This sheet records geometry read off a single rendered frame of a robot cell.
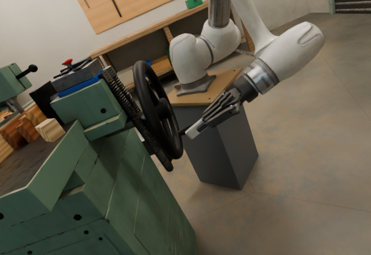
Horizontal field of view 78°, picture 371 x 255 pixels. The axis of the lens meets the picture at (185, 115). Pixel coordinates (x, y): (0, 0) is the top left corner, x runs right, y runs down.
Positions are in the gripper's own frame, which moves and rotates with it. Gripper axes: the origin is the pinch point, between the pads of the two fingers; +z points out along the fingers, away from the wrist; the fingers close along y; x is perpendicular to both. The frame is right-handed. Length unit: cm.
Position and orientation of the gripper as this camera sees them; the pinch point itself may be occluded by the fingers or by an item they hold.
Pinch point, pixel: (196, 128)
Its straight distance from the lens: 69.3
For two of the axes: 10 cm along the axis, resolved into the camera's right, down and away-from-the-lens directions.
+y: 0.8, 4.4, -9.0
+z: -7.4, 6.3, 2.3
